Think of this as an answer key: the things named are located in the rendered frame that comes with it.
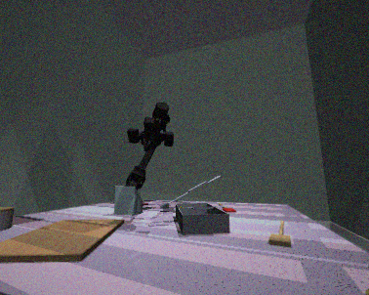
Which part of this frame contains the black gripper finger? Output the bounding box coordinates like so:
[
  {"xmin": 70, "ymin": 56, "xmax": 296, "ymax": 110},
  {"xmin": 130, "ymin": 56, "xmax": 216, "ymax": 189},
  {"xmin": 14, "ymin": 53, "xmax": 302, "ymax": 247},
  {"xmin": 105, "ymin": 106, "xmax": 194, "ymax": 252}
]
[
  {"xmin": 145, "ymin": 134, "xmax": 159, "ymax": 151},
  {"xmin": 141, "ymin": 133, "xmax": 148, "ymax": 151}
]

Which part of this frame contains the wooden board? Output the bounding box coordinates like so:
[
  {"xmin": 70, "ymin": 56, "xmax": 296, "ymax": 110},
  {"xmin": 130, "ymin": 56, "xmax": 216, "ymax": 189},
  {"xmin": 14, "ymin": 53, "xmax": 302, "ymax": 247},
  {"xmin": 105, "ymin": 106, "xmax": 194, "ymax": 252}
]
[{"xmin": 0, "ymin": 220, "xmax": 124, "ymax": 263}]

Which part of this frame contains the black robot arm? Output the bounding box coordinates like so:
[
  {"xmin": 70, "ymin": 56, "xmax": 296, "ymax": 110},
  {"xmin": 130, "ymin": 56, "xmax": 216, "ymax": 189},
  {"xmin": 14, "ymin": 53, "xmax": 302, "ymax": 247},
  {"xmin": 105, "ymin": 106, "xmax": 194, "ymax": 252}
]
[{"xmin": 125, "ymin": 102, "xmax": 170, "ymax": 190}]

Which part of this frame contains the tan wooden spatula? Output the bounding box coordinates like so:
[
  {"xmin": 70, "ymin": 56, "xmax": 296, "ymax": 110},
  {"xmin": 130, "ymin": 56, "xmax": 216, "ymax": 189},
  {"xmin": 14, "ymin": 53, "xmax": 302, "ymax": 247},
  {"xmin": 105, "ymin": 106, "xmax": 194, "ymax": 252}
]
[{"xmin": 269, "ymin": 221, "xmax": 291, "ymax": 247}]

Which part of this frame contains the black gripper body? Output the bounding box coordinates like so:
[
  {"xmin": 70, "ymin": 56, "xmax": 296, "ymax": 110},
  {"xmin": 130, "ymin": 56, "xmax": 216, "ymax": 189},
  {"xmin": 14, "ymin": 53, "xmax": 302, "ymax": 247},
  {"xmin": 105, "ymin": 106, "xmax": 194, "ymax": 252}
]
[{"xmin": 127, "ymin": 127, "xmax": 174, "ymax": 147}]

